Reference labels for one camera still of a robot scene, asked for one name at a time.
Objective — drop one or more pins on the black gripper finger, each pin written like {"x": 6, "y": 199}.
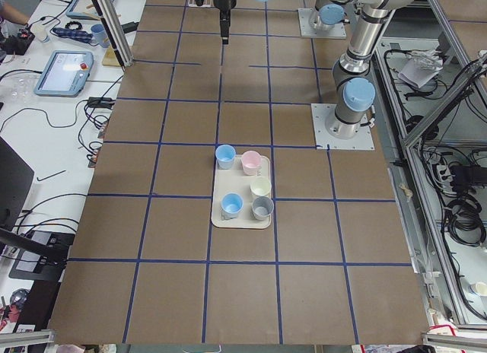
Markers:
{"x": 225, "y": 24}

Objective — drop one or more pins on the silver base plate arm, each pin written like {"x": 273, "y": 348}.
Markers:
{"x": 331, "y": 134}
{"x": 336, "y": 33}

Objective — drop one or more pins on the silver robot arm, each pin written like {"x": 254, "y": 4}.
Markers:
{"x": 356, "y": 94}
{"x": 326, "y": 15}

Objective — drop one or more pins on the blue cup on desk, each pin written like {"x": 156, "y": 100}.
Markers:
{"x": 100, "y": 35}

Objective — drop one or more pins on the blue cup off tray corner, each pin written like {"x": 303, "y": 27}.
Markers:
{"x": 225, "y": 156}

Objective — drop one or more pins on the pink cup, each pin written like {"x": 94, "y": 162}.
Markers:
{"x": 251, "y": 162}

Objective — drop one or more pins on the cream cup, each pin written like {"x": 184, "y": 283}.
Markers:
{"x": 260, "y": 186}

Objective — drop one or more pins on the white paper cup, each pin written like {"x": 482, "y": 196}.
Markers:
{"x": 40, "y": 32}

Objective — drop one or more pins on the blue cup on tray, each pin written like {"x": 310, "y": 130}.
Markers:
{"x": 231, "y": 206}

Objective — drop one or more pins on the grey cup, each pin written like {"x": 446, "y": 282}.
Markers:
{"x": 262, "y": 208}

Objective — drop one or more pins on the wooden mug tree stand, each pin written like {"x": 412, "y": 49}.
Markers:
{"x": 112, "y": 56}

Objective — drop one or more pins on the blue teach pendant far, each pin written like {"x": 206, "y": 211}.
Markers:
{"x": 82, "y": 10}

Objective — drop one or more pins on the blue teach pendant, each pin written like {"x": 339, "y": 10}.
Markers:
{"x": 82, "y": 10}
{"x": 65, "y": 74}

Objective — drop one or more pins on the black power adapter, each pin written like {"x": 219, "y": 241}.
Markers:
{"x": 100, "y": 102}

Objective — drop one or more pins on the blue checkered cloth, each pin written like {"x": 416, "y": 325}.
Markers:
{"x": 76, "y": 35}

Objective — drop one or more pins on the beige plastic tray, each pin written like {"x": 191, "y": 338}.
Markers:
{"x": 234, "y": 180}

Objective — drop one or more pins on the blue teach pendant near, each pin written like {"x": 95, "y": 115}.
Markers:
{"x": 65, "y": 74}

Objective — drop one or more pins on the crumpled white paper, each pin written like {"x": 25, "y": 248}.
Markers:
{"x": 421, "y": 67}

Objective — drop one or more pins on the black monitor stand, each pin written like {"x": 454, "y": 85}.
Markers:
{"x": 42, "y": 255}

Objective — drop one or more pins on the aluminium frame post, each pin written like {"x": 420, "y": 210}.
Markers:
{"x": 125, "y": 54}

